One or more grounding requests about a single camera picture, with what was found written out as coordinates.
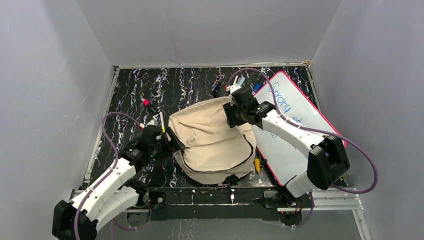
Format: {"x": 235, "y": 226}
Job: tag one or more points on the yellow marker cap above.
{"x": 257, "y": 165}

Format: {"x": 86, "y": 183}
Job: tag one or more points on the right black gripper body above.
{"x": 235, "y": 116}

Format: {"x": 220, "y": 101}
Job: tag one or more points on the white yellow highlighter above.
{"x": 162, "y": 122}

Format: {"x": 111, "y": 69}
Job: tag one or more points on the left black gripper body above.
{"x": 171, "y": 142}

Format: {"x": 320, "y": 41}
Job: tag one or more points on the pink black highlighter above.
{"x": 151, "y": 108}

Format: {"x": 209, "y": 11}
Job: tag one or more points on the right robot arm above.
{"x": 326, "y": 156}

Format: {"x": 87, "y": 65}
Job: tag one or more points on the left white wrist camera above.
{"x": 152, "y": 122}

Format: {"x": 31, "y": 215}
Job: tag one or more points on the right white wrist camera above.
{"x": 232, "y": 89}

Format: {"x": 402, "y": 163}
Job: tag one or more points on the pink framed whiteboard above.
{"x": 285, "y": 146}

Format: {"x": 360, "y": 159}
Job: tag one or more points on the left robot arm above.
{"x": 117, "y": 189}

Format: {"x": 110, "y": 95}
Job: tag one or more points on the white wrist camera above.
{"x": 152, "y": 122}
{"x": 232, "y": 89}

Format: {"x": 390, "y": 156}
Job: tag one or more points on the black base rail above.
{"x": 263, "y": 203}

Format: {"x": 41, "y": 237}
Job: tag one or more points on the cream canvas student bag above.
{"x": 212, "y": 151}

